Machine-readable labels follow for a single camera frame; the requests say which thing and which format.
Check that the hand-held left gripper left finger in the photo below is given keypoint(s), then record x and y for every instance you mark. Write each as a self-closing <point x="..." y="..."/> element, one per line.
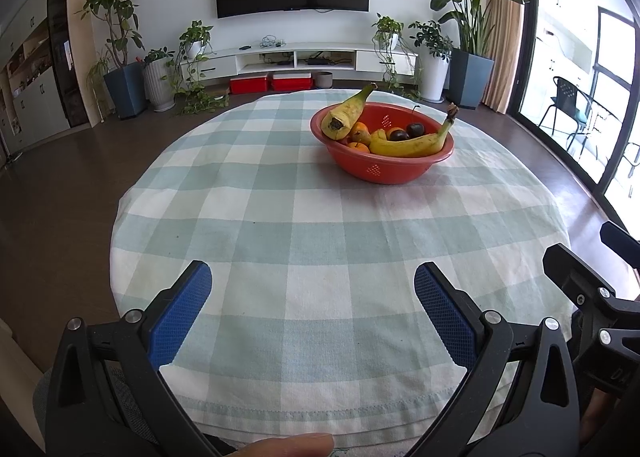
<point x="180" y="317"/>

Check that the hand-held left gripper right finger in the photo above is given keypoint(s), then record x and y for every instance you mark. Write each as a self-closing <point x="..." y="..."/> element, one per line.
<point x="445" y="317"/>

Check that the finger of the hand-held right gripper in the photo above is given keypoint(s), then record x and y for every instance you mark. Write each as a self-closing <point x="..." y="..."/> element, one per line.
<point x="620" y="243"/>
<point x="570" y="269"/>

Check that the red plastic basin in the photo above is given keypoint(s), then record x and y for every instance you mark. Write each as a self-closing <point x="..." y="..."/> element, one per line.
<point x="390" y="167"/>

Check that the large yellow banana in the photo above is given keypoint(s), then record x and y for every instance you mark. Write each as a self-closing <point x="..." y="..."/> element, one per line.
<point x="415" y="144"/>

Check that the dark purple plum with stem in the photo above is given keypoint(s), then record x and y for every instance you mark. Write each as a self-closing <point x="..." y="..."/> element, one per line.
<point x="414" y="130"/>

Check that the orange with stem mark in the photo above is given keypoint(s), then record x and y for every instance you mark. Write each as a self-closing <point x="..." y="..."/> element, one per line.
<point x="358" y="148"/>

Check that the rough-skinned orange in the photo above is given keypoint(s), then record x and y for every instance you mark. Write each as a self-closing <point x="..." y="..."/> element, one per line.
<point x="394" y="130"/>

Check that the smooth orange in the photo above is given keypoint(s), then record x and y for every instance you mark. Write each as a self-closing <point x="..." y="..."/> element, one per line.
<point x="359" y="128"/>

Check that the yellow banana with stubby stem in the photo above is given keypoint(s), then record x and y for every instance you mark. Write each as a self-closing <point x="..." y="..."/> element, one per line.
<point x="345" y="112"/>

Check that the person's right hand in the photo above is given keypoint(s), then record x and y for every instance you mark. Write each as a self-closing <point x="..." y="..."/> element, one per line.
<point x="597" y="412"/>

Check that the black outdoor table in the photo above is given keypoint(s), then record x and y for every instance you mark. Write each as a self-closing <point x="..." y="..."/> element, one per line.
<point x="602" y="117"/>

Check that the green checkered tablecloth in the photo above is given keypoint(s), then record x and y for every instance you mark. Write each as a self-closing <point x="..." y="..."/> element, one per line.
<point x="300" y="237"/>

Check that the black outdoor chair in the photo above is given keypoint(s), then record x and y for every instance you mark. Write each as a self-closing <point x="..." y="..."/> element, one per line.
<point x="567" y="89"/>

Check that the beige cushioned seat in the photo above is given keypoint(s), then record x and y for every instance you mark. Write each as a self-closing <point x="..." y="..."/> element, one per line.
<point x="15" y="372"/>

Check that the black framed glass door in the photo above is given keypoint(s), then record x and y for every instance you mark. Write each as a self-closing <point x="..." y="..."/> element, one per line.
<point x="529" y="62"/>

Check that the broad-leaf plant in blue pot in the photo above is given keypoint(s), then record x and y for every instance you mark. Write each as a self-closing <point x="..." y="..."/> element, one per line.
<point x="470" y="79"/>

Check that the beige curtain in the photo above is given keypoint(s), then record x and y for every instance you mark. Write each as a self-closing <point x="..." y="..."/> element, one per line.
<point x="505" y="47"/>

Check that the plant in white ribbed pot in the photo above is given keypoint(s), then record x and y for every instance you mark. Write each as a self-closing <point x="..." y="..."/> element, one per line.
<point x="159" y="87"/>

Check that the leafy tree in blue pot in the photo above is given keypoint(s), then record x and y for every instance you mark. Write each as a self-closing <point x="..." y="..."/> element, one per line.
<point x="125" y="92"/>

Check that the bushy plant in tall white pot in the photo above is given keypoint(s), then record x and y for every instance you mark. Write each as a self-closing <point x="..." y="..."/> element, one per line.
<point x="434" y="77"/>

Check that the red storage box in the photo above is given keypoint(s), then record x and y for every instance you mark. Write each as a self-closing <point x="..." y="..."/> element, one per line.
<point x="249" y="85"/>
<point x="291" y="82"/>

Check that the small grey pot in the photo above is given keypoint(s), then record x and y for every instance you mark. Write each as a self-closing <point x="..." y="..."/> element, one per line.
<point x="324" y="80"/>

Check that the white television cabinet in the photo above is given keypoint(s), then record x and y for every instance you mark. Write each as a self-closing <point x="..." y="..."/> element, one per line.
<point x="380" y="57"/>

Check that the trailing pothos in white pot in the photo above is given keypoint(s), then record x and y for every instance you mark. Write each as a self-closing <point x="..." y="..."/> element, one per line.
<point x="195" y="34"/>
<point x="387" y="27"/>

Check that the black set-top box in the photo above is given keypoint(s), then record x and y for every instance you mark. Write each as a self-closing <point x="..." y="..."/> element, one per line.
<point x="319" y="60"/>

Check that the white wall cabinet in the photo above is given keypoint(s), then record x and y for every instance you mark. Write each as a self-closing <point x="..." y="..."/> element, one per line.
<point x="35" y="107"/>

